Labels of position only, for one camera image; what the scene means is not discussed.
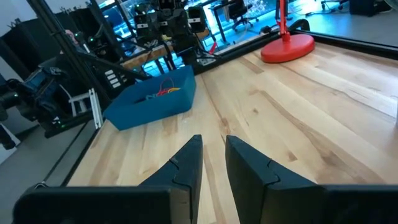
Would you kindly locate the black box with white buttons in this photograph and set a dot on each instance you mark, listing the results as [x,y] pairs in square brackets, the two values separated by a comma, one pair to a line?
[113,79]

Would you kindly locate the black office chair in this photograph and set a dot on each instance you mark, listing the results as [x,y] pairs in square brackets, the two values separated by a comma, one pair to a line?
[237,11]

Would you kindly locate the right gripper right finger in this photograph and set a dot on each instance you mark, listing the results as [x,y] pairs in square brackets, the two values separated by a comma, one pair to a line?
[258,193]

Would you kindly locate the red desk lamp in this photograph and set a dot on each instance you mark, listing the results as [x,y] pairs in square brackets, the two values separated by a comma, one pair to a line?
[287,49]

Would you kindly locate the black device with green light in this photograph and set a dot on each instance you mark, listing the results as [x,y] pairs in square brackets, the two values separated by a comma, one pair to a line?
[46,121]

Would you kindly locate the person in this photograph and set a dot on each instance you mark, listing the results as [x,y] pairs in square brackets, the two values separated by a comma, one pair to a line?
[71,35]

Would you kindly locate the red rubber band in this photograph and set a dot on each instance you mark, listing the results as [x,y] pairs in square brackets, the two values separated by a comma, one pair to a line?
[161,91]

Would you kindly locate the silver aluminium extrusion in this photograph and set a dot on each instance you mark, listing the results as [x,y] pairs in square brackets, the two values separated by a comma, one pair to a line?
[96,109]

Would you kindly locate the teal plastic bin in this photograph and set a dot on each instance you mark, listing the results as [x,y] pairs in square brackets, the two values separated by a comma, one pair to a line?
[149,112]

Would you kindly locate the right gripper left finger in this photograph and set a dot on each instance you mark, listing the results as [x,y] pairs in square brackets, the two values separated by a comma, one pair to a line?
[186,174]

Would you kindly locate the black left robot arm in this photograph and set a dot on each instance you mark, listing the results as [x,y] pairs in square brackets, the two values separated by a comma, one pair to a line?
[186,40]

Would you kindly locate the teal rubber band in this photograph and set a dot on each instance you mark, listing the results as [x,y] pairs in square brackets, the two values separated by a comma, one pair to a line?
[151,96]

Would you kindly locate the background black robot arm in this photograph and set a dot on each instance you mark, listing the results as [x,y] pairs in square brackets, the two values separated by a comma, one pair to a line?
[149,21]

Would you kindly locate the background wooden table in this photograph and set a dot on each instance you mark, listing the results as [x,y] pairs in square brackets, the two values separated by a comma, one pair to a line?
[140,57]

